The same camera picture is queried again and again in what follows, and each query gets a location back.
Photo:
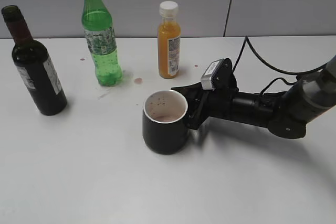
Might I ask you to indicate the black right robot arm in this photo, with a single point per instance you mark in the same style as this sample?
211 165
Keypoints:
284 114

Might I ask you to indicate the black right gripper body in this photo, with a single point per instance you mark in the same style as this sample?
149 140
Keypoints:
219 100

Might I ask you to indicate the orange juice bottle white cap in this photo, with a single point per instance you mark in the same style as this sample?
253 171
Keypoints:
168 39

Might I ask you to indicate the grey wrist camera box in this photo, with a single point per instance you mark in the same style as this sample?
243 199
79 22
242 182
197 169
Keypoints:
217 75

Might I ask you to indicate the dark red wine bottle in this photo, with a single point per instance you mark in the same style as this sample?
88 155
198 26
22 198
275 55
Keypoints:
34 64

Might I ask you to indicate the green plastic soda bottle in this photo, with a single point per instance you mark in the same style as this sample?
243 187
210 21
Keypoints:
99 33

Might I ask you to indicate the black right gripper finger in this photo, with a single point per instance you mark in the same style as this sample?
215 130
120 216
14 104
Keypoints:
197 110
190 91

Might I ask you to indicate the black mug white interior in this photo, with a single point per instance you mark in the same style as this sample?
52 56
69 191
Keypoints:
163 122

